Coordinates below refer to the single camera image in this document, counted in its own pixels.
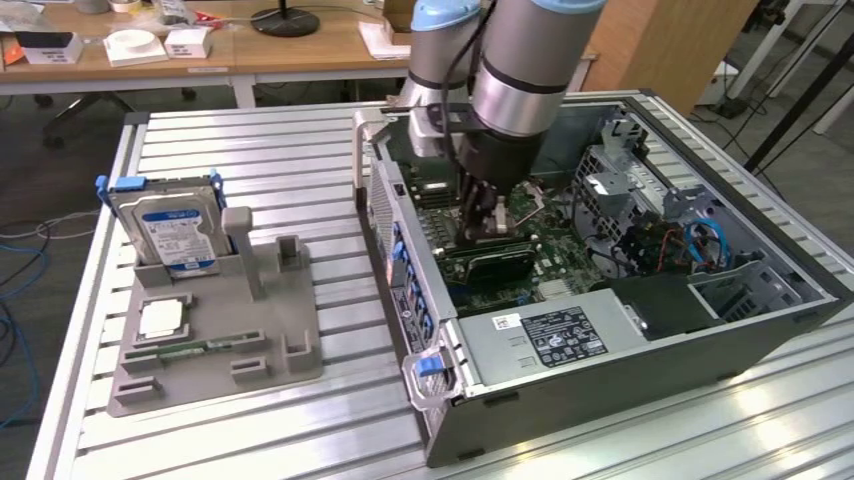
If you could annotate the small white box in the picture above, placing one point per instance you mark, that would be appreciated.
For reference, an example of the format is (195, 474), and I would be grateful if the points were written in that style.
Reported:
(188, 44)

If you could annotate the blue disk caddy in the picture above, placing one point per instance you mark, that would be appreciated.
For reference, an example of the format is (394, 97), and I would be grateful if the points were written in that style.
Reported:
(127, 182)

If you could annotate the black office chair base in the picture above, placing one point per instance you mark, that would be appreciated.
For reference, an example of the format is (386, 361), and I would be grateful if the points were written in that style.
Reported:
(80, 110)

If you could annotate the CPU socket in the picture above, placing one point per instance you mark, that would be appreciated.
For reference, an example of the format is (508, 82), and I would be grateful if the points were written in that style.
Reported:
(504, 215)

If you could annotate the wooden desk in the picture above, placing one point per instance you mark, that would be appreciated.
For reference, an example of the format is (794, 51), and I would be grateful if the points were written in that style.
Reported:
(300, 55)

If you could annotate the perforated silver disk bay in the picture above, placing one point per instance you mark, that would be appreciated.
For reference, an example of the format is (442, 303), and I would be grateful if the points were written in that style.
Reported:
(603, 200)

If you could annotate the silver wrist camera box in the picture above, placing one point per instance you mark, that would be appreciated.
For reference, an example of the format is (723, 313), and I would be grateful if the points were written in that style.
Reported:
(427, 135)

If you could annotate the hard disk blue label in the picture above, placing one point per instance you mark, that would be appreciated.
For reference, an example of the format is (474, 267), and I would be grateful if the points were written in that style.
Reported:
(173, 235)

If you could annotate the small silver disk bay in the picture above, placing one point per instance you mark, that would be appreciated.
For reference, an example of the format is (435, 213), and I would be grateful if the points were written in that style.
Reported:
(747, 295)

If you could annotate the grey cup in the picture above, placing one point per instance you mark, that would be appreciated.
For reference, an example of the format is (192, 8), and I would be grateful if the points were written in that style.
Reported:
(91, 5)

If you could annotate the blue case latch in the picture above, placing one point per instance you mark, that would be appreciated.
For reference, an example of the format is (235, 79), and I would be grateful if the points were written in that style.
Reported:
(427, 365)

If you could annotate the black Nvidia graphics card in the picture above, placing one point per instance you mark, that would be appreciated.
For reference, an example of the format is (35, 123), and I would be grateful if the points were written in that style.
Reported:
(500, 265)

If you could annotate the silver socket cover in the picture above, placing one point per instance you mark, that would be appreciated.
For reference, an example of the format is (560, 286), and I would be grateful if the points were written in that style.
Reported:
(534, 195)

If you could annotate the grey parts rack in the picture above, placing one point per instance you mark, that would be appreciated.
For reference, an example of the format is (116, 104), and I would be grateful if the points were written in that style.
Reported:
(213, 370)

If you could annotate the blue card retention clip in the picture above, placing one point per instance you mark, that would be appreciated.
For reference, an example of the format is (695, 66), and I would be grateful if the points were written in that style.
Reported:
(430, 334)
(407, 269)
(400, 242)
(422, 314)
(414, 291)

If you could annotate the brown cardboard box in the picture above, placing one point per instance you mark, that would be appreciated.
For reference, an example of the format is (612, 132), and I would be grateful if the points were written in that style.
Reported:
(398, 15)

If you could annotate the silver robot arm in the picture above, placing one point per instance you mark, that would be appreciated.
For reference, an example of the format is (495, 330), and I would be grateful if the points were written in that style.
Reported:
(527, 60)

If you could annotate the small red clip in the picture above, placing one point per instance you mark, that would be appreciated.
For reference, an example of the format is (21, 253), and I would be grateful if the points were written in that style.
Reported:
(208, 19)

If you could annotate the white paper booklet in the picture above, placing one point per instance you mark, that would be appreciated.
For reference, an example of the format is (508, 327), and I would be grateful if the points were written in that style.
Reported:
(380, 42)

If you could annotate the orange box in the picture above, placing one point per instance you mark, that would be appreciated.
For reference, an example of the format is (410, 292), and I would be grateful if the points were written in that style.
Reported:
(9, 52)

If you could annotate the green RAM stick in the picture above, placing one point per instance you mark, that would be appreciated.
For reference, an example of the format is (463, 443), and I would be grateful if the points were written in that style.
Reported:
(180, 347)

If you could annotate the wooden cabinet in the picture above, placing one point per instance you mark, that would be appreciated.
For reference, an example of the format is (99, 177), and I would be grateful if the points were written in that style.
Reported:
(667, 45)

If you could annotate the black tripod stand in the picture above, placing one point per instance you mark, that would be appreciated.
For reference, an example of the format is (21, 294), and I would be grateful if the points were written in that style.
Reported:
(801, 112)

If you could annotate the silver CPU chip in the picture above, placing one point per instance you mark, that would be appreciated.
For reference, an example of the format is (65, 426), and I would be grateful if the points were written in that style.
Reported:
(160, 320)

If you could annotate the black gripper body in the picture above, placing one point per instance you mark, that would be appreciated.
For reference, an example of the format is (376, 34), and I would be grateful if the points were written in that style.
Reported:
(500, 160)

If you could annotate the small silver chipset heatsink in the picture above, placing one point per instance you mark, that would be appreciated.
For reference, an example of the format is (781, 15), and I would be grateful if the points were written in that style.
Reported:
(555, 290)

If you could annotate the green motherboard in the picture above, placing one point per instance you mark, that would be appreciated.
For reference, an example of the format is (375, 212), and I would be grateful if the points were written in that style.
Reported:
(560, 250)

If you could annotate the open grey PC case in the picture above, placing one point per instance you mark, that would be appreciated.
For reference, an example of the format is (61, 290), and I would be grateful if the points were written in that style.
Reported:
(600, 400)

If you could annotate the grey power supply unit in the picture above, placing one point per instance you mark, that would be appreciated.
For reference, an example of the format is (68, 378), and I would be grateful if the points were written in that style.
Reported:
(507, 350)

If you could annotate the white box black lid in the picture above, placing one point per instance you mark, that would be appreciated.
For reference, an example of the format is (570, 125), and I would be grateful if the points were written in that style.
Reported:
(49, 47)

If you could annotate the black lamp base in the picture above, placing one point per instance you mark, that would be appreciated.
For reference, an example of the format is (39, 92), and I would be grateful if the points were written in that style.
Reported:
(286, 24)

